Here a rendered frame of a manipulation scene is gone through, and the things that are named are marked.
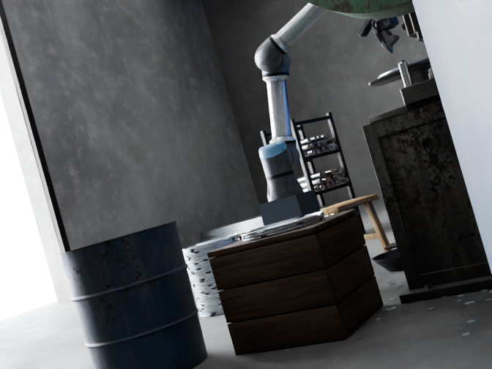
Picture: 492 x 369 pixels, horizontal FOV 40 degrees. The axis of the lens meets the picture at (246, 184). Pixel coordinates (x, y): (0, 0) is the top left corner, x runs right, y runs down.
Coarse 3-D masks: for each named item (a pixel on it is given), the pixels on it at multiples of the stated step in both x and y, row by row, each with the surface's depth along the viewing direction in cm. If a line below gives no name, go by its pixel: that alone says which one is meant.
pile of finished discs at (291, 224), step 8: (312, 216) 216; (320, 216) 220; (272, 224) 241; (280, 224) 222; (288, 224) 213; (296, 224) 213; (304, 224) 214; (256, 232) 216; (264, 232) 226; (272, 232) 214; (280, 232) 213; (248, 240) 220
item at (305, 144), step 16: (304, 144) 491; (320, 144) 487; (336, 144) 499; (304, 160) 476; (304, 176) 491; (320, 176) 480; (336, 176) 488; (320, 192) 481; (352, 192) 501; (320, 208) 493; (352, 208) 496
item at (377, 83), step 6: (420, 66) 240; (426, 66) 240; (396, 72) 245; (414, 72) 244; (420, 72) 243; (426, 72) 247; (384, 78) 247; (390, 78) 247; (396, 78) 252; (402, 78) 247; (414, 78) 244; (420, 78) 243; (426, 78) 245; (372, 84) 250; (378, 84) 255; (384, 84) 261
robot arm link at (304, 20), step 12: (300, 12) 268; (312, 12) 266; (324, 12) 268; (288, 24) 270; (300, 24) 268; (312, 24) 270; (276, 36) 272; (288, 36) 270; (300, 36) 272; (264, 48) 273; (276, 48) 271; (264, 60) 275; (276, 60) 275
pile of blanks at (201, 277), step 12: (228, 240) 332; (192, 252) 319; (204, 252) 315; (192, 264) 319; (204, 264) 315; (192, 276) 321; (204, 276) 316; (204, 288) 316; (216, 288) 320; (204, 300) 317; (216, 300) 319; (204, 312) 319; (216, 312) 315
